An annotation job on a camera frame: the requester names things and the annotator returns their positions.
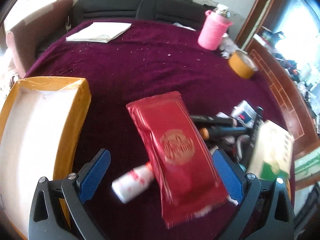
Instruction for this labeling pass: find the pink sleeved water bottle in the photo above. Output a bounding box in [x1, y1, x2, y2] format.
[197, 4, 233, 50]

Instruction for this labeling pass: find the red foil packet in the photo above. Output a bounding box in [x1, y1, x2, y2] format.
[126, 91, 228, 228]

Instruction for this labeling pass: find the yellow tape roll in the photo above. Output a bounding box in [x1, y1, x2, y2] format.
[228, 50, 259, 79]

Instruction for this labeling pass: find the black marker pen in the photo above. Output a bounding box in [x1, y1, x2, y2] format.
[190, 115, 238, 127]

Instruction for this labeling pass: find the maroon armchair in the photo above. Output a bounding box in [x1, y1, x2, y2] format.
[6, 0, 73, 78]

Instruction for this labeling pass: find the wooden cabinet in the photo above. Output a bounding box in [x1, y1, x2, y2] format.
[235, 0, 319, 160]

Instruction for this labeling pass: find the maroon velvet bedspread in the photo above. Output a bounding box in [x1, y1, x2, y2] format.
[27, 21, 285, 239]

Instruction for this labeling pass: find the small white red-label bottle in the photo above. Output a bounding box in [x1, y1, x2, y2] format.
[112, 162, 155, 204]

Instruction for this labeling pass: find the green white medicine box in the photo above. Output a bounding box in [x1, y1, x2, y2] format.
[246, 120, 294, 181]

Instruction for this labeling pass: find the white folded paper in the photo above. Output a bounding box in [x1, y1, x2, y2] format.
[66, 22, 132, 43]

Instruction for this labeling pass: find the small white red box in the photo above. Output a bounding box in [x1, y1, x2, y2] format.
[231, 100, 257, 128]

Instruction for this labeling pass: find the yellow-edged cardboard tray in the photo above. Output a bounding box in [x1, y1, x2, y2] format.
[1, 76, 91, 238]

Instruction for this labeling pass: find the white crumpled tissue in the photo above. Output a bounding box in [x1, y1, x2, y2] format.
[219, 33, 239, 59]

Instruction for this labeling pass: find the black leather sofa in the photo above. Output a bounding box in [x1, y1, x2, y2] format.
[35, 0, 218, 58]

